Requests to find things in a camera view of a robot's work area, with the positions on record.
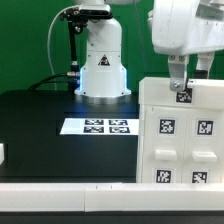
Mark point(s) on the long white cabinet side piece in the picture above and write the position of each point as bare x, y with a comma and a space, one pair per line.
201, 93

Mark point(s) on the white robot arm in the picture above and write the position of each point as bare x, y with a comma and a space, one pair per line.
102, 76

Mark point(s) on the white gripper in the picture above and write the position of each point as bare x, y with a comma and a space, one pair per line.
183, 27

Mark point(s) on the white cabinet body box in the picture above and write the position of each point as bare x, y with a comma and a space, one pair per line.
180, 145

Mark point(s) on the white fence bar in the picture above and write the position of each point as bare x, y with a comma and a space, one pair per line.
1, 153
108, 197

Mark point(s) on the black camera stand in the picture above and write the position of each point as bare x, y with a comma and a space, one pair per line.
77, 20

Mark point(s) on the white marker sheet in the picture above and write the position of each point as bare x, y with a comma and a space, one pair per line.
99, 126

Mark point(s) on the white front fence bar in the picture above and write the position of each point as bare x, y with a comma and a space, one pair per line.
108, 197

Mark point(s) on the white left fence bar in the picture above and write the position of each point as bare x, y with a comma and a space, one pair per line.
1, 153

